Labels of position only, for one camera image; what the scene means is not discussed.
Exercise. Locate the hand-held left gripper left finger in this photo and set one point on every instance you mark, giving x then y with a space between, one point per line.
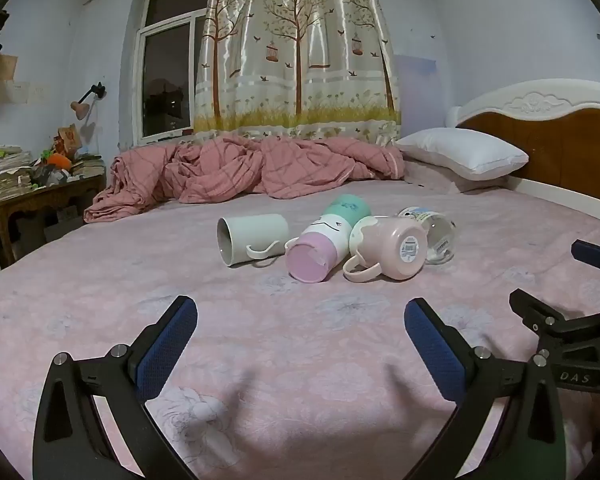
162 350

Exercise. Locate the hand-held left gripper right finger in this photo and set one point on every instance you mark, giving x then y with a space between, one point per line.
435 350

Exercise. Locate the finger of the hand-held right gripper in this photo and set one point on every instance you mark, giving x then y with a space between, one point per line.
597 256
570 332

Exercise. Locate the pink mug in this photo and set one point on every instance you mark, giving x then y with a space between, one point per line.
397 247

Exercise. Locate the printed glass mug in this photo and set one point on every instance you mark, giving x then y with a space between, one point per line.
437 235

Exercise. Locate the white mug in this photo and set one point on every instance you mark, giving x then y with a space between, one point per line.
250 235

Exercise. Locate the pink white teal tumbler cup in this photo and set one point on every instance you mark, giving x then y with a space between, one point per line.
325 240

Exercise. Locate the white and wooden headboard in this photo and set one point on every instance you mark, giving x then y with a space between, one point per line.
555 140

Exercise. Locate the pink floral bed sheet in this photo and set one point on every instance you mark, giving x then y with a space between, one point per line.
305 335

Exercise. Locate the white pillow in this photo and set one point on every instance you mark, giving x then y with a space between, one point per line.
460 150

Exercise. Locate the pink pillow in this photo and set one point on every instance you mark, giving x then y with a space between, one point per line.
430 175

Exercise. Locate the wooden desk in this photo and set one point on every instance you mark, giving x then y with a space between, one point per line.
40 210

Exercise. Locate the pink checked quilt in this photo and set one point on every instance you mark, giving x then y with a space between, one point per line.
240 170

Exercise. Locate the orange toy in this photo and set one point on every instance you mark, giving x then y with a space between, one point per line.
59 160

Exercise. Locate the stack of papers and books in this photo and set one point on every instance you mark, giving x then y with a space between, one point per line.
5 172

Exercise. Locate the window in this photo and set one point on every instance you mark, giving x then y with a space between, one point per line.
170 65

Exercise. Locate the tree print curtain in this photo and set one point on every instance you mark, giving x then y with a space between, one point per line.
300 50

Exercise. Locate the pink shade wall lamp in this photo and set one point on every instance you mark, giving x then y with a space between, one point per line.
82 107

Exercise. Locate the brown paper on wall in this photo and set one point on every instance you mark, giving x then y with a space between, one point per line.
1 67

